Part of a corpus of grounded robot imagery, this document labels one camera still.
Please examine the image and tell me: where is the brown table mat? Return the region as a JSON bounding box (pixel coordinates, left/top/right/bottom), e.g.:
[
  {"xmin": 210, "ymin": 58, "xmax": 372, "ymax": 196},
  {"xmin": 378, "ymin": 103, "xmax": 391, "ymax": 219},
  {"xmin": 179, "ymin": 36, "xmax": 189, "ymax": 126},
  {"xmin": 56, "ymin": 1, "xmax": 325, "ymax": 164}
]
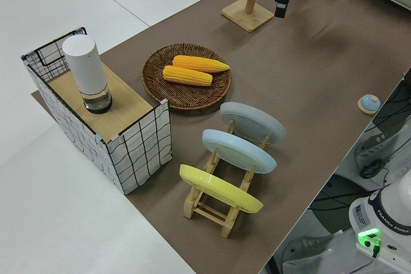
[{"xmin": 31, "ymin": 0, "xmax": 411, "ymax": 274}]

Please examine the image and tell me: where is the yellow plate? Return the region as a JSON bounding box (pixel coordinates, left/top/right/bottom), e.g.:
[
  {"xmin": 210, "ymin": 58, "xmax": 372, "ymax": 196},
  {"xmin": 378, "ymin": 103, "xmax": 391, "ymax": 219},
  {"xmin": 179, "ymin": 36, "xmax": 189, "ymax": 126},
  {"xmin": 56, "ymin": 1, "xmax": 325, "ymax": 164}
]
[{"xmin": 179, "ymin": 164, "xmax": 265, "ymax": 214}]

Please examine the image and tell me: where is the light blue plate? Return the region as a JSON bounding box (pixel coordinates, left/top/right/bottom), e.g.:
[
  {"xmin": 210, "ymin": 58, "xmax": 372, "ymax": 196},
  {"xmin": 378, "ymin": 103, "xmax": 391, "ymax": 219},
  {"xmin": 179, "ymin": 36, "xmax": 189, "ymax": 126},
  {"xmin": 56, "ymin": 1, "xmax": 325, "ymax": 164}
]
[{"xmin": 201, "ymin": 129, "xmax": 278, "ymax": 175}]

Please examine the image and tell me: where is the brown wicker basket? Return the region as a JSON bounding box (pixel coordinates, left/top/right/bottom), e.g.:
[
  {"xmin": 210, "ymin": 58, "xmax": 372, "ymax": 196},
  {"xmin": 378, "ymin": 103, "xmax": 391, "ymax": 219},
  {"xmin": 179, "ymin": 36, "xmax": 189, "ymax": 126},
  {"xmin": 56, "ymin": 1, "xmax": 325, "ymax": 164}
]
[{"xmin": 141, "ymin": 42, "xmax": 232, "ymax": 111}]

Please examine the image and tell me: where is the white cylinder bottle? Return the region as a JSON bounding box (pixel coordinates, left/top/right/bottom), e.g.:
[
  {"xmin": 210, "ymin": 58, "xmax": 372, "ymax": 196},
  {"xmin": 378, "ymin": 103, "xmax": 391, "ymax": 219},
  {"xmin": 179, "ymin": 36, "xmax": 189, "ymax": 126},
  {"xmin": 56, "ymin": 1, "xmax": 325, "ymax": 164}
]
[{"xmin": 62, "ymin": 35, "xmax": 114, "ymax": 115}]

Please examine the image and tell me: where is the white grid storage box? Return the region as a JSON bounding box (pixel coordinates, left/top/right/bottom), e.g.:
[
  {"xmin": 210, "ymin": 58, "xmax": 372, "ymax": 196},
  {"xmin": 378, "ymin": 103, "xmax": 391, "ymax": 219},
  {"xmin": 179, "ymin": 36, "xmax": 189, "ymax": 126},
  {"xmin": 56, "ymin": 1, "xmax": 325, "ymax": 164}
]
[{"xmin": 21, "ymin": 26, "xmax": 174, "ymax": 195}]

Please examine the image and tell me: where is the blue call bell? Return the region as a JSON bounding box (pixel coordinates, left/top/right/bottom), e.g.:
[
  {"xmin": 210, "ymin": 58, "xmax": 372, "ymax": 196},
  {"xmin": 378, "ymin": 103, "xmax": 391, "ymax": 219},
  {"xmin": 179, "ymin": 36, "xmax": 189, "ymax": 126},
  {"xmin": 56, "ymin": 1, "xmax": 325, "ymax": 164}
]
[{"xmin": 357, "ymin": 94, "xmax": 381, "ymax": 115}]

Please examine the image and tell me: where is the yellow corn cob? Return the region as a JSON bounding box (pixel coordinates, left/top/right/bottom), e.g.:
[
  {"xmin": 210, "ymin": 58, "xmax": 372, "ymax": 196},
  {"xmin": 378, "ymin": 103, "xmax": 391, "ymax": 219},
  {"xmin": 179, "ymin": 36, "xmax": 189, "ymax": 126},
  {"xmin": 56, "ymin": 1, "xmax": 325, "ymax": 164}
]
[
  {"xmin": 162, "ymin": 65, "xmax": 214, "ymax": 87},
  {"xmin": 172, "ymin": 55, "xmax": 231, "ymax": 74}
]

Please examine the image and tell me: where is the wooden plate rack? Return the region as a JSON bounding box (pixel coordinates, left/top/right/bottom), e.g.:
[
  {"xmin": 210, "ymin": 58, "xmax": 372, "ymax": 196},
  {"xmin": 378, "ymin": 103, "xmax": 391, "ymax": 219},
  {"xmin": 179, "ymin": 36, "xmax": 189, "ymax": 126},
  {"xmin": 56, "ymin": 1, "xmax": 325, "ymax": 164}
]
[{"xmin": 182, "ymin": 119, "xmax": 270, "ymax": 239}]

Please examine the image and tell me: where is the grey plate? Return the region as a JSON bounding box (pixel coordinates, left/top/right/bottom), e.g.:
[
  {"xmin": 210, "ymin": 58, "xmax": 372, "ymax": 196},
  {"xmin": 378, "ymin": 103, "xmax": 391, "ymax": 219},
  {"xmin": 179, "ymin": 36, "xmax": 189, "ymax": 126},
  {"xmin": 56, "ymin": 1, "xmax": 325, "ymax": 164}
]
[{"xmin": 219, "ymin": 101, "xmax": 287, "ymax": 146}]

